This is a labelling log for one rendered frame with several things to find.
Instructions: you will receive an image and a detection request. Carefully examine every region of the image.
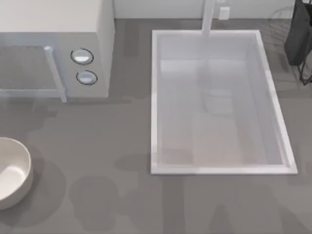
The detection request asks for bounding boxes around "white sink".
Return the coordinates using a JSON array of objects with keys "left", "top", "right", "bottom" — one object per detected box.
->
[{"left": 150, "top": 29, "right": 299, "bottom": 176}]

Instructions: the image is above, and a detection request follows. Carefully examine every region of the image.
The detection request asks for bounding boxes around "smaller microwave knob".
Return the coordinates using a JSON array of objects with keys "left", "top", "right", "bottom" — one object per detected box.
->
[{"left": 76, "top": 70, "right": 98, "bottom": 86}]

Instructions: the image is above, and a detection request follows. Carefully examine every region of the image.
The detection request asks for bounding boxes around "pale microwave oven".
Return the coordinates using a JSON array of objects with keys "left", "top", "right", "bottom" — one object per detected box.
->
[{"left": 0, "top": 0, "right": 116, "bottom": 103}]

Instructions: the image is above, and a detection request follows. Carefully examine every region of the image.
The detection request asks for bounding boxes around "larger microwave knob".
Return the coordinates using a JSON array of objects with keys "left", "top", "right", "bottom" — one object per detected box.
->
[{"left": 70, "top": 48, "right": 95, "bottom": 66}]

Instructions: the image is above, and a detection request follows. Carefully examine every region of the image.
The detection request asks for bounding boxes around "tall white tap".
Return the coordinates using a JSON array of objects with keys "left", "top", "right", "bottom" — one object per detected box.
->
[{"left": 201, "top": 0, "right": 216, "bottom": 37}]

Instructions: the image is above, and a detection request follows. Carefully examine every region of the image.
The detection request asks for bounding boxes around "microwave oven door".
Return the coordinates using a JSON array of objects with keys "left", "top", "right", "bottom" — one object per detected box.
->
[{"left": 0, "top": 36, "right": 67, "bottom": 103}]

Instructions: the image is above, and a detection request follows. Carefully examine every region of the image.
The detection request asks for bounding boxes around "white bowl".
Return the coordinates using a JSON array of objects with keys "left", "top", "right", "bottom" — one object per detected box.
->
[{"left": 0, "top": 137, "right": 34, "bottom": 210}]

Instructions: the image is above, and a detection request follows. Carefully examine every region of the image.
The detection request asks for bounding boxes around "black object on stand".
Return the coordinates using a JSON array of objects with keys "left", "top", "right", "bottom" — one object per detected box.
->
[{"left": 284, "top": 0, "right": 312, "bottom": 86}]

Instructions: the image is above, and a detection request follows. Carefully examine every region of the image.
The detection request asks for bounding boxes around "microwave door handle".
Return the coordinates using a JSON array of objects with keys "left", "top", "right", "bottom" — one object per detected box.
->
[{"left": 43, "top": 45, "right": 67, "bottom": 103}]

